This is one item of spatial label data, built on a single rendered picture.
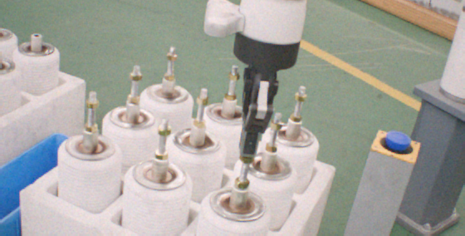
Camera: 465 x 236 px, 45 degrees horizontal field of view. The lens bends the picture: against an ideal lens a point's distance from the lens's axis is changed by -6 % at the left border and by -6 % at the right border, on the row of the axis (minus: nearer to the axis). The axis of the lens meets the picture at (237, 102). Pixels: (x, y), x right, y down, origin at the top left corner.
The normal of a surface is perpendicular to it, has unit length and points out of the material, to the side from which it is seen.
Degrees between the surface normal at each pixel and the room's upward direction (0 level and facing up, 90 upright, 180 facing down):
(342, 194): 0
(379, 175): 90
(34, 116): 90
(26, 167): 88
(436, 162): 90
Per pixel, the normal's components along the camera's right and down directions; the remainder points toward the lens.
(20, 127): 0.91, 0.30
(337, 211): 0.15, -0.89
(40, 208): -0.39, 0.34
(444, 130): -0.76, 0.16
